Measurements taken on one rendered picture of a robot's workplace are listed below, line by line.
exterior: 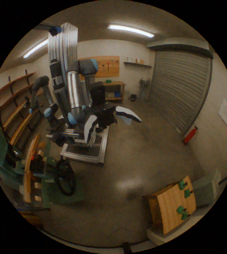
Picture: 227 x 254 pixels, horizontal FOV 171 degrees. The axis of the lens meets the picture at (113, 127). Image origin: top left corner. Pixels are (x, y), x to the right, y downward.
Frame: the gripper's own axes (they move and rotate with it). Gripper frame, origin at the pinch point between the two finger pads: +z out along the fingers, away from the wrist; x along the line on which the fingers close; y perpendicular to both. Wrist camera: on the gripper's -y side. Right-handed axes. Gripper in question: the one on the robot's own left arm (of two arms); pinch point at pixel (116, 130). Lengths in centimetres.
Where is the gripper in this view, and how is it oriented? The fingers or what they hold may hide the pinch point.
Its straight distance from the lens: 17.2
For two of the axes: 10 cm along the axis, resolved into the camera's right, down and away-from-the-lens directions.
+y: 1.3, 6.8, 7.2
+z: 3.7, 6.4, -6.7
